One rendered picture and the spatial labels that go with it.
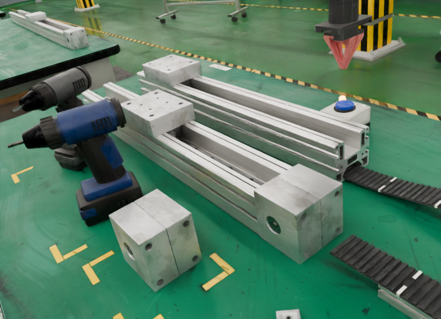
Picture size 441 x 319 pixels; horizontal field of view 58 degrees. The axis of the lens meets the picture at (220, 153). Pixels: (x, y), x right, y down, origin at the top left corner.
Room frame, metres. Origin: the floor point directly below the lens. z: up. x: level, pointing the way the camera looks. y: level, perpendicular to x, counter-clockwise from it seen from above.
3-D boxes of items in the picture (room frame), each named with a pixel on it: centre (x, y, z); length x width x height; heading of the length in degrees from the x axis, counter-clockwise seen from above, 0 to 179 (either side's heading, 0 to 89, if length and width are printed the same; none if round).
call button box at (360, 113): (0.80, -0.28, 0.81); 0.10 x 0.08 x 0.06; 122
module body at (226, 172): (0.87, 0.13, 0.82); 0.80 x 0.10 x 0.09; 32
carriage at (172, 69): (1.19, 0.10, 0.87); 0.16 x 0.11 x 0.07; 32
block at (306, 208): (0.50, -0.12, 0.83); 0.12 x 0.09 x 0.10; 122
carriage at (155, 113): (0.87, 0.13, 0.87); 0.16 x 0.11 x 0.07; 32
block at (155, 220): (0.50, 0.11, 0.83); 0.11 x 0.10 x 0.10; 124
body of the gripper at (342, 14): (0.80, -0.29, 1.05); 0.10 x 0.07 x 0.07; 122
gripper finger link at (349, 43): (0.81, -0.30, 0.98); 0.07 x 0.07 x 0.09; 32
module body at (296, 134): (0.97, -0.03, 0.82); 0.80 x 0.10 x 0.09; 32
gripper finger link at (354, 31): (0.80, -0.28, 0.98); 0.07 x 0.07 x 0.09; 32
